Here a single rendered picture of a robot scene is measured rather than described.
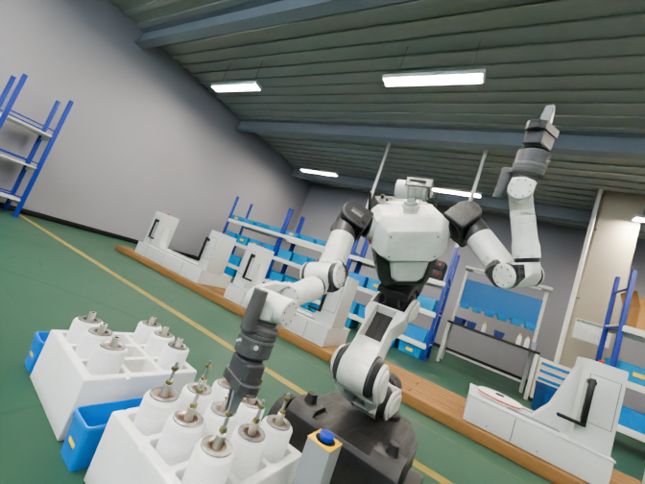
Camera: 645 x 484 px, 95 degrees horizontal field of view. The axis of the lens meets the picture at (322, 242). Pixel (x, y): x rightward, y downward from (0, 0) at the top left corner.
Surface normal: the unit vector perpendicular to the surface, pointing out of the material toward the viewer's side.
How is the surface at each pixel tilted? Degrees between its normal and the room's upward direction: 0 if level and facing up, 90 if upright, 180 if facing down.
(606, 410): 90
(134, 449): 90
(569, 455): 90
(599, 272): 90
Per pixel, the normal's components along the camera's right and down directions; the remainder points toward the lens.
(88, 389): 0.78, 0.21
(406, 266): -0.01, 0.44
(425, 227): -0.01, -0.33
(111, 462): -0.48, -0.28
